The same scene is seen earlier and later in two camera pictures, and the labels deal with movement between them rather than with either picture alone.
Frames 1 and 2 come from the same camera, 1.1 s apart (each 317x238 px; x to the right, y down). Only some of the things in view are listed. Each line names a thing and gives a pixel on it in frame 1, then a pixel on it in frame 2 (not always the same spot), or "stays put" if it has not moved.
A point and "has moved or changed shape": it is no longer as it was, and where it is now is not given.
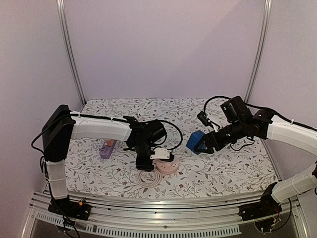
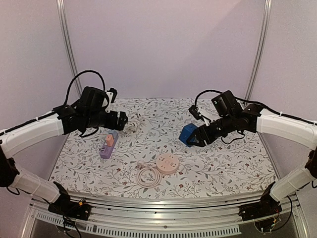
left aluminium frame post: [61, 6] stays put
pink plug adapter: [110, 142] stays put
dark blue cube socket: [194, 138] has moved or changed shape
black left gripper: [143, 165] to [121, 123]
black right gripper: [209, 141] to [206, 131]
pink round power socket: [166, 167] stays put
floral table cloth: [103, 168] stays put
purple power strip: [106, 150] stays put
